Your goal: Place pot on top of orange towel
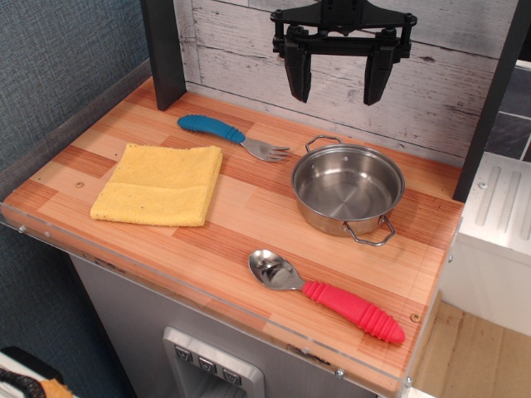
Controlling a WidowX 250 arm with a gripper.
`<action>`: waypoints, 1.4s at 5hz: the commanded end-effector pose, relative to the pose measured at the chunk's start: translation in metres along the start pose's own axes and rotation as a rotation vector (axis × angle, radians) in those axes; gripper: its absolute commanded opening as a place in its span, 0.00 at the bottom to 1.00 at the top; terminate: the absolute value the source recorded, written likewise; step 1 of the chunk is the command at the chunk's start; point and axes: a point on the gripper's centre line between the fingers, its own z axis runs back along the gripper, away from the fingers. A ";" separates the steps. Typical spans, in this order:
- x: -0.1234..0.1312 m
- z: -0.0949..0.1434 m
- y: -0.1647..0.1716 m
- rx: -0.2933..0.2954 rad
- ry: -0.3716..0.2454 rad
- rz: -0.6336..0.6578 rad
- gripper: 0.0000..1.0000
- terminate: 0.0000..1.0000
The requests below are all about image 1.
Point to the dark grey post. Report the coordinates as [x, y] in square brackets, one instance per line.
[512, 47]
[161, 31]

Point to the yellow folded towel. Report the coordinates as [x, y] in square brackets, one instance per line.
[159, 186]

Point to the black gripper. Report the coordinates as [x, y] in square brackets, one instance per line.
[342, 28]

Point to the dark grey left post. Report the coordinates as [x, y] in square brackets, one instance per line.
[161, 31]

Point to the dark grey right post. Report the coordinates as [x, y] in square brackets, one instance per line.
[512, 47]

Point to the grey toy fridge cabinet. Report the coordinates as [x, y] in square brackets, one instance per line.
[135, 315]

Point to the spoon with red handle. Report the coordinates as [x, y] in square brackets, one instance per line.
[276, 273]

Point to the fork with blue handle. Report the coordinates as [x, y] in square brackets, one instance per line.
[264, 151]

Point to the silver dispenser button panel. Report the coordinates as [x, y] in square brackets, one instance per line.
[202, 370]

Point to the clear acrylic edge guard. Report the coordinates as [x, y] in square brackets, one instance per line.
[209, 266]

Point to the black and white bottom-left object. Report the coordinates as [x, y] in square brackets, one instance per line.
[22, 374]

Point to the orange object at corner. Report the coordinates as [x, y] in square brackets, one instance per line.
[54, 389]

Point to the small stainless steel pot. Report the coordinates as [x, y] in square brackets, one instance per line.
[347, 189]

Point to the white toy sink unit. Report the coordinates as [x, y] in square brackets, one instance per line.
[488, 268]

